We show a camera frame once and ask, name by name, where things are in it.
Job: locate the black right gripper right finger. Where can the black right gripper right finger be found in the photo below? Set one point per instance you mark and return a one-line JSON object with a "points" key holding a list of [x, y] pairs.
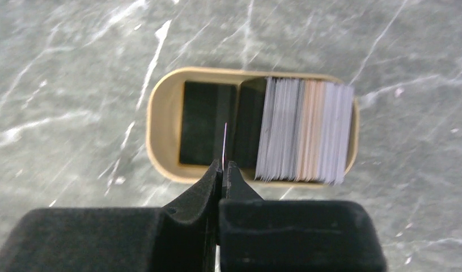
{"points": [[313, 235]]}

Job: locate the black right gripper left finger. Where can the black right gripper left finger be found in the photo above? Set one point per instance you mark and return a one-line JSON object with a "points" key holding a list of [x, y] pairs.
{"points": [[180, 236]]}

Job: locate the stack of cards in tray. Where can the stack of cards in tray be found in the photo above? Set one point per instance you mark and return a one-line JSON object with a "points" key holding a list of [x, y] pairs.
{"points": [[294, 129]]}

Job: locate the beige oval card tray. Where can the beige oval card tray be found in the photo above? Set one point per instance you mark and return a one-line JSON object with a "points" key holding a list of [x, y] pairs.
{"points": [[165, 111]]}

